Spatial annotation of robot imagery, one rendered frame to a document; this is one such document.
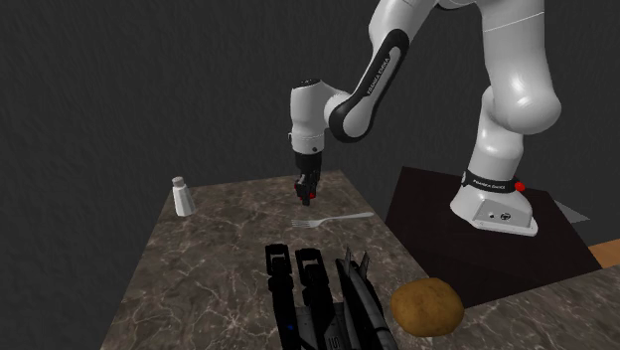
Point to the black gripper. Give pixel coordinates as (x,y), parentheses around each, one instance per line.
(308,165)

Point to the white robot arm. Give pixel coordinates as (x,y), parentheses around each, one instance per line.
(503,97)

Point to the silver fork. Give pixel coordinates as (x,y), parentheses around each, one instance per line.
(334,219)

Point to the white salt shaker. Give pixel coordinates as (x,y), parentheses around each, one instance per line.
(183,201)

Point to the dark robot stand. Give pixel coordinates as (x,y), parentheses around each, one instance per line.
(436,242)

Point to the brown potato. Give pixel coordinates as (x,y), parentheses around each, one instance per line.
(426,308)

